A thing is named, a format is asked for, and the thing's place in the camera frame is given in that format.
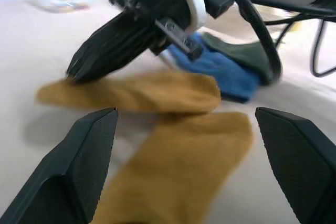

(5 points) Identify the dark green sock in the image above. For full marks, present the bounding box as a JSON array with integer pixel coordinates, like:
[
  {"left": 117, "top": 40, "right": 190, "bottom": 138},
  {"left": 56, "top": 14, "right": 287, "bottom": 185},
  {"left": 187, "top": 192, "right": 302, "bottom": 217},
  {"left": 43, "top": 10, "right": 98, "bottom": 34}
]
[{"left": 201, "top": 31, "right": 277, "bottom": 86}]

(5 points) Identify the mustard yellow sock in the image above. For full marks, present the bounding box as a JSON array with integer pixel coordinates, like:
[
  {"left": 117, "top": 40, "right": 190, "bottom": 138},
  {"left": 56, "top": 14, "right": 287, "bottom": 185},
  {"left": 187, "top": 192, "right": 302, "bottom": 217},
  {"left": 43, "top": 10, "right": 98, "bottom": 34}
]
[
  {"left": 90, "top": 111, "right": 255, "bottom": 224},
  {"left": 36, "top": 69, "right": 222, "bottom": 116}
]

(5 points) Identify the blue sock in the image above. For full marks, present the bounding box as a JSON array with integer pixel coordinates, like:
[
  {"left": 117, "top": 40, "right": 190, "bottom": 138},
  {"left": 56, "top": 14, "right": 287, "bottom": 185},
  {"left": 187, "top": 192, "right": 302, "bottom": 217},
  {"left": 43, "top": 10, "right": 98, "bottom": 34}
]
[{"left": 166, "top": 33, "right": 260, "bottom": 103}]

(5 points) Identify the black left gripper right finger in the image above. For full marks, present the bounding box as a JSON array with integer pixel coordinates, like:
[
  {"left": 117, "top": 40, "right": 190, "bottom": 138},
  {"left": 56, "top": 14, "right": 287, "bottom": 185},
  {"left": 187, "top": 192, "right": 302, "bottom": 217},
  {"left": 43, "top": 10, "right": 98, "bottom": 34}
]
[{"left": 255, "top": 106, "right": 336, "bottom": 224}]

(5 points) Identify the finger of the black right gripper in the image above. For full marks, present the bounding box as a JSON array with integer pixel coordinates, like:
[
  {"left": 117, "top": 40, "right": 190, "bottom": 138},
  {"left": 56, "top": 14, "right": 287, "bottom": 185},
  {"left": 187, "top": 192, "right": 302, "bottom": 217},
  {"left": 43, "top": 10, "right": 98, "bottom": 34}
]
[
  {"left": 66, "top": 10, "right": 140, "bottom": 81},
  {"left": 72, "top": 18, "right": 169, "bottom": 85}
]

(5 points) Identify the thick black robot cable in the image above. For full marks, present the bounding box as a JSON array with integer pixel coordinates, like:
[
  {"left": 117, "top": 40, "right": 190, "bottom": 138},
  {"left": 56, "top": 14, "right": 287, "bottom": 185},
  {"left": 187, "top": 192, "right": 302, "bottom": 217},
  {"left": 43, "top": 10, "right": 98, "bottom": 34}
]
[{"left": 193, "top": 0, "right": 284, "bottom": 86}]

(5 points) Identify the thin black cable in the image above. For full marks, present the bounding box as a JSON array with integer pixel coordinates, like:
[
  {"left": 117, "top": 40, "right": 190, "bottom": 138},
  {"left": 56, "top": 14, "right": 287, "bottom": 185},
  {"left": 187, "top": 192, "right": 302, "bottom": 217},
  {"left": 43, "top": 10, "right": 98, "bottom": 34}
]
[{"left": 250, "top": 0, "right": 336, "bottom": 78}]

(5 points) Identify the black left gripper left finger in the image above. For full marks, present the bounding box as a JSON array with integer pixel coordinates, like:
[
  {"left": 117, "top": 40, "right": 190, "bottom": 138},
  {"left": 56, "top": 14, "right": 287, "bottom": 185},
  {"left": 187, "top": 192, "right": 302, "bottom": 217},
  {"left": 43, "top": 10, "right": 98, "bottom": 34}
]
[{"left": 0, "top": 107, "right": 119, "bottom": 224}]

